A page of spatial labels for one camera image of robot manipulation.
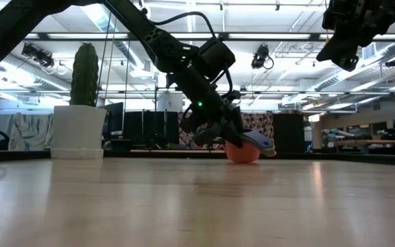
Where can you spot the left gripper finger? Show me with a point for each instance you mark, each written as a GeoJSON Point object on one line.
{"type": "Point", "coordinates": [235, 132]}
{"type": "Point", "coordinates": [209, 133]}

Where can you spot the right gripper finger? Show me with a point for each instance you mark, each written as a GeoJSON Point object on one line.
{"type": "Point", "coordinates": [343, 51]}

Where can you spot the purple measuring cup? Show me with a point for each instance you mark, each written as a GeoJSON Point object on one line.
{"type": "Point", "coordinates": [257, 137]}

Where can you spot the orange measuring cup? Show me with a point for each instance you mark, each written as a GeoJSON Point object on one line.
{"type": "Point", "coordinates": [243, 154]}

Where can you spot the red measuring cup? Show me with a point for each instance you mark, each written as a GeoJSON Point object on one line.
{"type": "Point", "coordinates": [269, 153]}

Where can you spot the colourful geometric quilt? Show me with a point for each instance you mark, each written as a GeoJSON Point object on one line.
{"type": "Point", "coordinates": [185, 139]}

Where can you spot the white ceiling air vent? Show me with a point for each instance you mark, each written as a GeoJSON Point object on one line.
{"type": "Point", "coordinates": [369, 52]}

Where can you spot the floral patterned cloth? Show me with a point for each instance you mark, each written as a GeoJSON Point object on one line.
{"type": "Point", "coordinates": [259, 121]}

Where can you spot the white cylinder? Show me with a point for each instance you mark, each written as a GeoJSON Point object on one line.
{"type": "Point", "coordinates": [170, 102]}

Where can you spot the small black ceiling speaker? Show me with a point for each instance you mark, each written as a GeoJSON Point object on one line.
{"type": "Point", "coordinates": [393, 62]}

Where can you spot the black cabinet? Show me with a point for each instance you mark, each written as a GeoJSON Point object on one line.
{"type": "Point", "coordinates": [288, 132]}

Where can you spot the black partition panel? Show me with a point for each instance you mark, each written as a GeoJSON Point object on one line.
{"type": "Point", "coordinates": [151, 128]}

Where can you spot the black computer monitor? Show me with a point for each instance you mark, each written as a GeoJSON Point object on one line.
{"type": "Point", "coordinates": [114, 120]}

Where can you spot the wooden desk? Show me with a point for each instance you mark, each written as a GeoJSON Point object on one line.
{"type": "Point", "coordinates": [369, 141]}

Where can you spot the tall green cactus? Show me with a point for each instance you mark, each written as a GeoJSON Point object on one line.
{"type": "Point", "coordinates": [85, 75]}

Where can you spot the white planter pot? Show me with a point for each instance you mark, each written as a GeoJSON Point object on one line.
{"type": "Point", "coordinates": [79, 127]}

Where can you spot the black ceiling lamp cluster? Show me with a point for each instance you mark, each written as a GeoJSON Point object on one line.
{"type": "Point", "coordinates": [38, 55]}

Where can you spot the leaf patterned cloth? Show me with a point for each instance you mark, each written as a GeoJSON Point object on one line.
{"type": "Point", "coordinates": [29, 130]}

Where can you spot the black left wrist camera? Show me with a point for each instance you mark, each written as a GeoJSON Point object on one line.
{"type": "Point", "coordinates": [216, 56]}

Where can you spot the black metal frame stand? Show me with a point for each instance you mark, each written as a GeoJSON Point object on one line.
{"type": "Point", "coordinates": [159, 88]}

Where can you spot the black ceiling camera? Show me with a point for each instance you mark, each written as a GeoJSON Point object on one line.
{"type": "Point", "coordinates": [261, 56]}

